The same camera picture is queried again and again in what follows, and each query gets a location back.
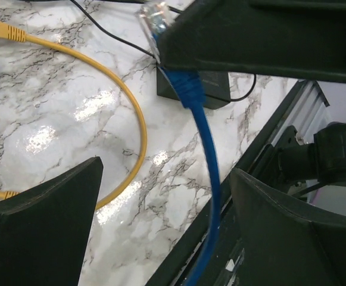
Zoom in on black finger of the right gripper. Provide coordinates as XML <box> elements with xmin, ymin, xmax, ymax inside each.
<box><xmin>157</xmin><ymin>1</ymin><xmax>346</xmax><ymax>83</ymax></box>

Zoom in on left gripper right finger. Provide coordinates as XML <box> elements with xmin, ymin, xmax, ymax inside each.
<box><xmin>231</xmin><ymin>169</ymin><xmax>346</xmax><ymax>285</ymax></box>

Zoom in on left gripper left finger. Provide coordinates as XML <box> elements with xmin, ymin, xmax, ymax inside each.
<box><xmin>0</xmin><ymin>157</ymin><xmax>103</xmax><ymax>286</ymax></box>

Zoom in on blue ethernet cable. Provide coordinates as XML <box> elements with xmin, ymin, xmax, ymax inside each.
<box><xmin>136</xmin><ymin>1</ymin><xmax>223</xmax><ymax>286</ymax></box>

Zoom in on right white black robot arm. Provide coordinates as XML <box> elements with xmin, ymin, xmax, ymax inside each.
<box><xmin>151</xmin><ymin>1</ymin><xmax>346</xmax><ymax>186</ymax></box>

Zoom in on black power adapter brick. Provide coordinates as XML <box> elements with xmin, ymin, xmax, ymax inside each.
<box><xmin>156</xmin><ymin>68</ymin><xmax>230</xmax><ymax>110</ymax></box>

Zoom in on aluminium rail frame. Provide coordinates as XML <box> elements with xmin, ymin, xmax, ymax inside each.
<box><xmin>269</xmin><ymin>80</ymin><xmax>331</xmax><ymax>146</ymax></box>

